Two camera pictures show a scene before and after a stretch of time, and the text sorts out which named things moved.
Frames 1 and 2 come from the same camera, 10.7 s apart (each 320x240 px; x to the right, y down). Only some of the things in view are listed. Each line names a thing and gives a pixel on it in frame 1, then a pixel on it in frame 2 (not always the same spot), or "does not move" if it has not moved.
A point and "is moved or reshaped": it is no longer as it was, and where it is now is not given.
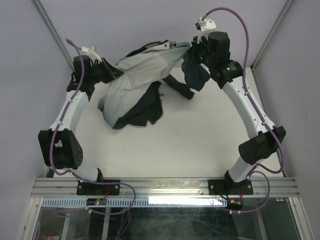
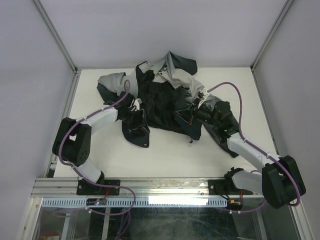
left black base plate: (95, 189) does not move
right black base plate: (228, 187) does not move
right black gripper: (195, 47) to (188, 114)
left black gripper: (112, 73) to (139, 125)
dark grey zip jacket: (133, 95) is moved or reshaped
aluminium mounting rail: (163, 187) does not move
